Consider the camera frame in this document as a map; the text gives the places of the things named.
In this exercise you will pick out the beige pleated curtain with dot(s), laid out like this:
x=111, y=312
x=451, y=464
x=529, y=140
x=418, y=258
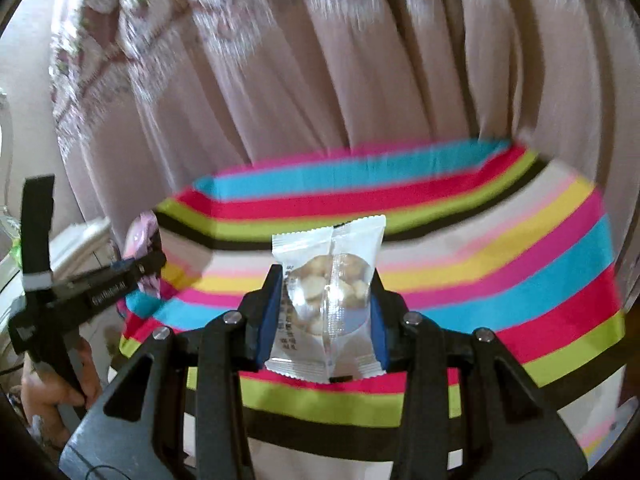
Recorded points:
x=325, y=60

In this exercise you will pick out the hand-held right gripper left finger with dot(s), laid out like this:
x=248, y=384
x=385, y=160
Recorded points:
x=264, y=317

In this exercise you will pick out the striped colourful blanket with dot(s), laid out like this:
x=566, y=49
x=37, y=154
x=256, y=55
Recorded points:
x=500, y=260

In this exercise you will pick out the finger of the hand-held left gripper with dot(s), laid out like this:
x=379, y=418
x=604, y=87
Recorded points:
x=132, y=271

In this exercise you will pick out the person's left hand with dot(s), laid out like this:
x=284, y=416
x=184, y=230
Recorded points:
x=50, y=396

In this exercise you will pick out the white snack packet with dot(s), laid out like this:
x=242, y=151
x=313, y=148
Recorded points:
x=327, y=290

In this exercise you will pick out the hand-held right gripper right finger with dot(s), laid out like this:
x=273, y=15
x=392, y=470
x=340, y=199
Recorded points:
x=378, y=320

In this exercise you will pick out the pink snack packet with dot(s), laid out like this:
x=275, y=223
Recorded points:
x=142, y=232

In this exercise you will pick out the white plastic object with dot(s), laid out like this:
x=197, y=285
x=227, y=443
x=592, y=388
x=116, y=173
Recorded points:
x=75, y=246

